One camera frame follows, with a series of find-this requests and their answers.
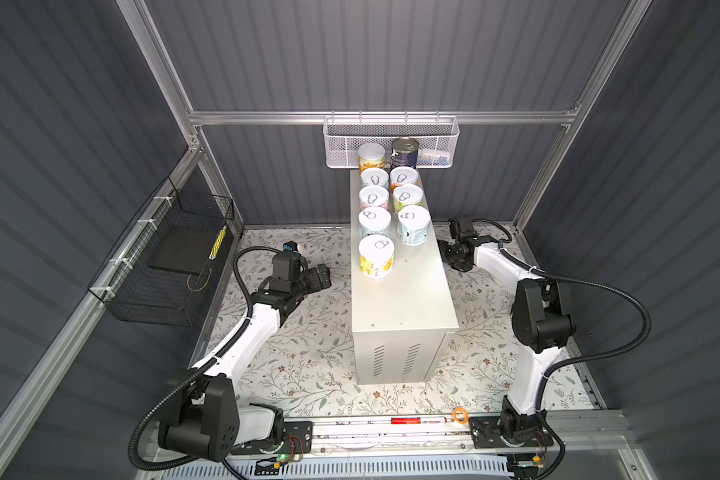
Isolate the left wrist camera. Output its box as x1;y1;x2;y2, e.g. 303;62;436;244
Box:
283;241;299;253

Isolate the white top can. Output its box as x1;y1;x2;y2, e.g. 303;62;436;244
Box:
358;206;392;239

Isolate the yellow highlighter pen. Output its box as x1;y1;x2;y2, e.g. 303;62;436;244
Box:
208;226;227;261

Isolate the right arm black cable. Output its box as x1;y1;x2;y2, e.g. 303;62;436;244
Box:
473;217;653;415

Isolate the green label can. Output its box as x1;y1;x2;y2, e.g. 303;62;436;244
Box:
392;184;424;213

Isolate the white metal cabinet counter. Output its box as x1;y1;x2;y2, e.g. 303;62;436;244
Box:
350;172;459;385

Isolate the light teal can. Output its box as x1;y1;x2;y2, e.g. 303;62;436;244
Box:
360;167;389;189

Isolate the dark blue tin can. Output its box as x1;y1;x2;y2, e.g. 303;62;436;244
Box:
389;137;420;169

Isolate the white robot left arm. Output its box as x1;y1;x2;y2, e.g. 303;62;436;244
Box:
155;242;332;464

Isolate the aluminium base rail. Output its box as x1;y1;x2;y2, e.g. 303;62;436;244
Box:
155;412;601;457

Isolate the orange yellow fruit can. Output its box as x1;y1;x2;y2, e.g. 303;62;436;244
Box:
357;142;386;172

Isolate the black wire wall basket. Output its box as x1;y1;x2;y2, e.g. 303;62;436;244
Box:
89;180;236;327

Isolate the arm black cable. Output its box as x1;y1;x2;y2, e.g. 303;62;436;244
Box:
473;217;653;415
127;245;289;472

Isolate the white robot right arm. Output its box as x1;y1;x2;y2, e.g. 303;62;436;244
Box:
438;216;575;446

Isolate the white wire mesh basket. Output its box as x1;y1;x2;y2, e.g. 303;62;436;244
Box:
322;113;460;169

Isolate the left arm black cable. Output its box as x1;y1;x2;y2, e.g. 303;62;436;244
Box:
127;245;289;472

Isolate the pink label can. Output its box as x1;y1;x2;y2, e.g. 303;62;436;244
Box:
389;166;419;190
359;185;389;210

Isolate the can with pull tab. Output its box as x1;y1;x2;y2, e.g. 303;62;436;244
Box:
397;205;431;246

